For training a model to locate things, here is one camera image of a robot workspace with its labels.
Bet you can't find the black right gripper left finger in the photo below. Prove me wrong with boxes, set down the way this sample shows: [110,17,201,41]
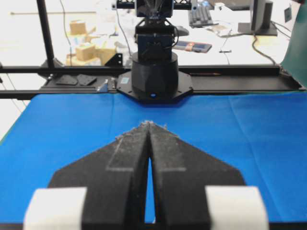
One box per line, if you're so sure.
[23,121,150,230]

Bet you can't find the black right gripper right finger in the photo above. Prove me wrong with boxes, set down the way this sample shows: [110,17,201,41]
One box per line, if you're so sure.
[146,121,270,230]

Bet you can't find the blue table cloth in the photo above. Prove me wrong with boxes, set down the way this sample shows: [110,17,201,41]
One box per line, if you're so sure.
[0,93,307,223]

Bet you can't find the cardboard box lower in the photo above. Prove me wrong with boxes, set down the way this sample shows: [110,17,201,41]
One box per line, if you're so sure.
[75,44,95,61]

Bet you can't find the cardboard box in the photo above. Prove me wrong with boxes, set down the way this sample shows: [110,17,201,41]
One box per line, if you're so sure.
[75,44,95,61]
[70,20,87,35]

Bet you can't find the dark smartphone on desk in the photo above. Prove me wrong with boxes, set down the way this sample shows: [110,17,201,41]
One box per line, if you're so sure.
[174,41,212,53]

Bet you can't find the cardboard box upper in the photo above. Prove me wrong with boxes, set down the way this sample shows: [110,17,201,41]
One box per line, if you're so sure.
[70,20,87,35]

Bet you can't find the black keyboard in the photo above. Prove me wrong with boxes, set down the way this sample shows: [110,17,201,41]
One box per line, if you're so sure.
[188,4,213,28]

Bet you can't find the green backdrop sheet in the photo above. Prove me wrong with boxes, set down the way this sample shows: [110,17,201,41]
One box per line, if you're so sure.
[282,0,307,87]

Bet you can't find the black monitor stand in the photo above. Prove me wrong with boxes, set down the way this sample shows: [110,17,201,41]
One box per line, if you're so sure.
[237,0,277,36]

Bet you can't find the black aluminium frame rail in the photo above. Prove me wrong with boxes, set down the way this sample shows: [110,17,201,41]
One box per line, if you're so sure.
[0,65,307,103]

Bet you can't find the black cable on desk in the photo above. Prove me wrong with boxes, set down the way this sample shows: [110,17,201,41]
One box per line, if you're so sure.
[251,33,279,65]

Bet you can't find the black upright frame post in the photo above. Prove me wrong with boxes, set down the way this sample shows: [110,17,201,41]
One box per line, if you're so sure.
[36,0,63,69]

